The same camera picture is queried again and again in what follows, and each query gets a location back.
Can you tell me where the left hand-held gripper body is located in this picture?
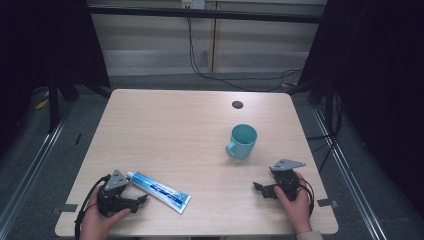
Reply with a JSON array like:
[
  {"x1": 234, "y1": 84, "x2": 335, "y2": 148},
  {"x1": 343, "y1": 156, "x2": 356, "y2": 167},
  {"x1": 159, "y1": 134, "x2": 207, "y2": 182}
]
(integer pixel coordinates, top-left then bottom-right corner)
[{"x1": 96, "y1": 169, "x2": 140, "y2": 217}]

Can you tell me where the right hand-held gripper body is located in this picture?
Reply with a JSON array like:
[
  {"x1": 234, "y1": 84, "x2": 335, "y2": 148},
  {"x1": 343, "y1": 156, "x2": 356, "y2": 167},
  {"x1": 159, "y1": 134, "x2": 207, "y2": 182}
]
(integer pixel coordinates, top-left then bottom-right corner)
[{"x1": 269, "y1": 158, "x2": 307, "y2": 202}]

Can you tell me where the person's left hand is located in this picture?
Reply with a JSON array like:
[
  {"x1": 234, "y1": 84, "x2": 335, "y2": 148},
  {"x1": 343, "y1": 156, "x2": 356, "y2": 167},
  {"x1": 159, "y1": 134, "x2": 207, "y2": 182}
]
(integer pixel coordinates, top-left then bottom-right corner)
[{"x1": 79, "y1": 185, "x2": 132, "y2": 240}]

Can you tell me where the person's right hand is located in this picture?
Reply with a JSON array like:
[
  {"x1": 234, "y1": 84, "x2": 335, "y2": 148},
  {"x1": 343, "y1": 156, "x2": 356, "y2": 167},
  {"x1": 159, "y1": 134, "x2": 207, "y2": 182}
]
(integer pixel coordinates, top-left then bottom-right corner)
[{"x1": 273, "y1": 170, "x2": 313, "y2": 235}]

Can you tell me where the white and blue toothpaste tube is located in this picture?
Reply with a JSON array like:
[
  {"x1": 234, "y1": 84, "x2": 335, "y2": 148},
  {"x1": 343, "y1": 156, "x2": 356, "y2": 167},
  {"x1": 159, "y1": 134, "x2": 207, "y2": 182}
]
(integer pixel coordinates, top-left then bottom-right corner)
[{"x1": 125, "y1": 170, "x2": 192, "y2": 215}]

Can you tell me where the grey tape piece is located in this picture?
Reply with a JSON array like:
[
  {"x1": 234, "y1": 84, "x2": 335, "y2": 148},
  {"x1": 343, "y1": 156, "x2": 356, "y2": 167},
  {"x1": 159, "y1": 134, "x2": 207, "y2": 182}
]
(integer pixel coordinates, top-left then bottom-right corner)
[{"x1": 316, "y1": 198, "x2": 339, "y2": 208}]

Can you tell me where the teal cup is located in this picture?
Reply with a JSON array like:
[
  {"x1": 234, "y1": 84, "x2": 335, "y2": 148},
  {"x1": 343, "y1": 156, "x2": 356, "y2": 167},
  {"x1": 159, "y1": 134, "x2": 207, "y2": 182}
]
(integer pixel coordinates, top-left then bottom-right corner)
[{"x1": 225, "y1": 123, "x2": 259, "y2": 161}]

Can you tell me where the person's right sleeve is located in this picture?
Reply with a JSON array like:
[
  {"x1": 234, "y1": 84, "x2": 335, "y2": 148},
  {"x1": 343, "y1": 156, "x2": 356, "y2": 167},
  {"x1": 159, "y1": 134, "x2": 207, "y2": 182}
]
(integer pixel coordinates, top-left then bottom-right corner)
[{"x1": 295, "y1": 230, "x2": 324, "y2": 240}]

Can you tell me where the black metal stand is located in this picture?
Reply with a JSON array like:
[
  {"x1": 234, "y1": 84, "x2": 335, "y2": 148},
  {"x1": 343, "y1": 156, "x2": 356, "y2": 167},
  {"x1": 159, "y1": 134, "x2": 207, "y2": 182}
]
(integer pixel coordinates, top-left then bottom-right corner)
[
  {"x1": 305, "y1": 79, "x2": 344, "y2": 173},
  {"x1": 46, "y1": 73, "x2": 81, "y2": 134}
]

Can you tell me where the yellow scrap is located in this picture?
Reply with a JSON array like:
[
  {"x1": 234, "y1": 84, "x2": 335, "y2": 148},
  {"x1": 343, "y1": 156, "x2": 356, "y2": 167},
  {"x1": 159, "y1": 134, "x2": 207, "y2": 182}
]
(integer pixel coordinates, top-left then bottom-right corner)
[{"x1": 34, "y1": 98, "x2": 50, "y2": 111}]

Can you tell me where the black curtain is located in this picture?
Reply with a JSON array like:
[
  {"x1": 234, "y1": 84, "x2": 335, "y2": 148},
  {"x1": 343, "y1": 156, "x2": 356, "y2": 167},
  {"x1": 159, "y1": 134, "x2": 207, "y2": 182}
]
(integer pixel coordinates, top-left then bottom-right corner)
[
  {"x1": 289, "y1": 0, "x2": 424, "y2": 218},
  {"x1": 0, "y1": 0, "x2": 112, "y2": 158}
]

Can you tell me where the black horizontal bar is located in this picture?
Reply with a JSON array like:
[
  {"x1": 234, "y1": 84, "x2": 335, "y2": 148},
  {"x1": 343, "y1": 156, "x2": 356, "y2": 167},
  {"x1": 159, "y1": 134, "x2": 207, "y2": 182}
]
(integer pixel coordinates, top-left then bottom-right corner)
[{"x1": 87, "y1": 4, "x2": 325, "y2": 24}]

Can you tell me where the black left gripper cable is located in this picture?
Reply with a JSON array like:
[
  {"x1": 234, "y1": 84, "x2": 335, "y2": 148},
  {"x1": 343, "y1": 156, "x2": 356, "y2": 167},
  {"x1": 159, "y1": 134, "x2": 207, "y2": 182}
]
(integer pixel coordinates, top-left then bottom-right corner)
[{"x1": 74, "y1": 173, "x2": 112, "y2": 240}]

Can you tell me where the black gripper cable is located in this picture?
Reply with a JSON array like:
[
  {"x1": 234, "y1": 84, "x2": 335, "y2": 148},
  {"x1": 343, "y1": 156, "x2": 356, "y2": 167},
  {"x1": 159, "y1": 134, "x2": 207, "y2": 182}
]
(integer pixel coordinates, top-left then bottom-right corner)
[
  {"x1": 297, "y1": 177, "x2": 316, "y2": 218},
  {"x1": 74, "y1": 173, "x2": 112, "y2": 240}
]

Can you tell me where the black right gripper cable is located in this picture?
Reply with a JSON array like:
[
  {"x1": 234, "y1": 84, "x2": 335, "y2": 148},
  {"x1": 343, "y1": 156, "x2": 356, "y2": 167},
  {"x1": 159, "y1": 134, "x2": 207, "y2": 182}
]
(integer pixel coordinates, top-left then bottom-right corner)
[{"x1": 297, "y1": 177, "x2": 316, "y2": 218}]

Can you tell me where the metal floor rail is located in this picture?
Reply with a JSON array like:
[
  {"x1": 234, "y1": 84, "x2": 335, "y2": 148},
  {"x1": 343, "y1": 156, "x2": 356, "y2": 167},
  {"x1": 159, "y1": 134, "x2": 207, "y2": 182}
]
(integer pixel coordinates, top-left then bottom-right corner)
[
  {"x1": 311, "y1": 105, "x2": 389, "y2": 240},
  {"x1": 0, "y1": 99, "x2": 76, "y2": 231}
]

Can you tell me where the black wall cable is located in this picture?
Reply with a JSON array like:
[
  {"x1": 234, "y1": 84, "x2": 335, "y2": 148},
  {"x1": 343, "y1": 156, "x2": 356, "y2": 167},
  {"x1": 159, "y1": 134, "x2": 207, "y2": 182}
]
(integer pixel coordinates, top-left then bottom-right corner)
[{"x1": 186, "y1": 16, "x2": 303, "y2": 93}]

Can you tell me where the white wall socket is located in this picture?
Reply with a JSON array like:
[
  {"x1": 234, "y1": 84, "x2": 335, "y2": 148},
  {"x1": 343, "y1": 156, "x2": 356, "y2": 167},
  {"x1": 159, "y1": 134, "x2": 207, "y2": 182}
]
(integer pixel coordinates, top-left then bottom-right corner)
[{"x1": 181, "y1": 0, "x2": 206, "y2": 10}]

